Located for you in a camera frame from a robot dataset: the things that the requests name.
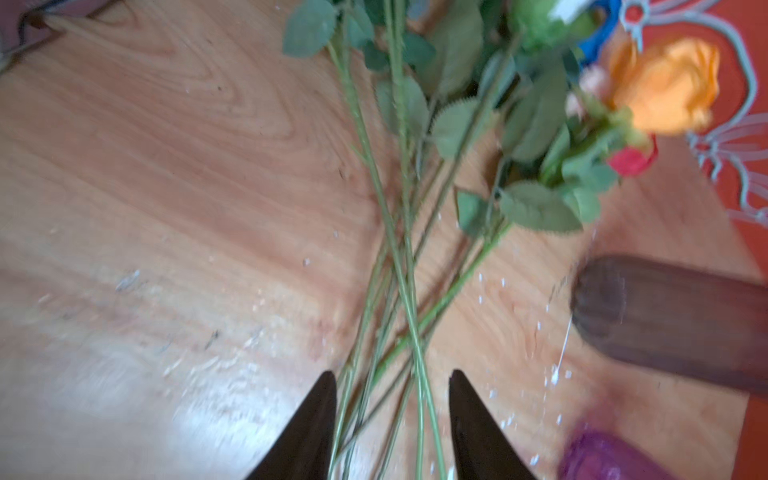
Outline purple ribbed glass vase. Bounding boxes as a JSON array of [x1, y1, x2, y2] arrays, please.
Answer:
[[558, 429, 675, 480]]

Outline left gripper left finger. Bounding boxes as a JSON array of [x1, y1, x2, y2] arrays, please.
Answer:
[[246, 370, 337, 480]]

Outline orange rose stem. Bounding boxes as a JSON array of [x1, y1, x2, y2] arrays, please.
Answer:
[[342, 28, 720, 385]]

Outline blue rose stem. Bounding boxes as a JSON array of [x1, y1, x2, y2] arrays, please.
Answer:
[[578, 0, 623, 66]]

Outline small magenta rose stem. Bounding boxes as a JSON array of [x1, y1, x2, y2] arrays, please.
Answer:
[[607, 136, 658, 177]]

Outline pink rose bunch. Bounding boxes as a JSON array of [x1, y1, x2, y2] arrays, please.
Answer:
[[282, 1, 609, 478]]

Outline brown ribbed glass vase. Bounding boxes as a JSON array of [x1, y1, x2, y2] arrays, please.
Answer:
[[570, 255, 767, 396]]

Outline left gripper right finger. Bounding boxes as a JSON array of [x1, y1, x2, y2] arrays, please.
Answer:
[[448, 369, 535, 480]]

